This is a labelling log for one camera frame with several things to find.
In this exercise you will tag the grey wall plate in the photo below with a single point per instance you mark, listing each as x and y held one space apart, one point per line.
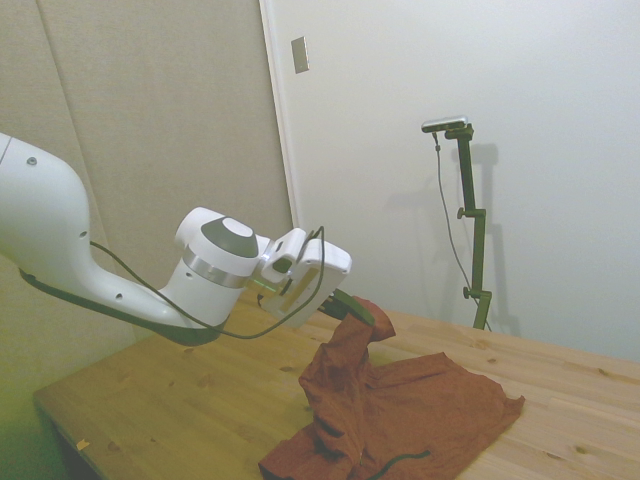
300 55

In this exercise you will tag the silver exterior camera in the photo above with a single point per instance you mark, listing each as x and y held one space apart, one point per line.
445 124

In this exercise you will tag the white door frame trim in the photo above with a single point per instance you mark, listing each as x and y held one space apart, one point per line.
285 150

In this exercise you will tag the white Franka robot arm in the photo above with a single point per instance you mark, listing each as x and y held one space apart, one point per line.
45 225

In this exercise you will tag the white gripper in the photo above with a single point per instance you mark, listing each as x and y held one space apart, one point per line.
335 262

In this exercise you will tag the rust orange shirt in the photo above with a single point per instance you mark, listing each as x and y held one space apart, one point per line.
415 405

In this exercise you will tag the dark green camera stand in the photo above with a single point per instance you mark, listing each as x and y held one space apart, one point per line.
479 250

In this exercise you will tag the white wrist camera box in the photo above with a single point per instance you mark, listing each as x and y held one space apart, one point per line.
290 240

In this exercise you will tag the orange tape scrap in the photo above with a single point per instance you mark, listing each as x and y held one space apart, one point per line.
82 444

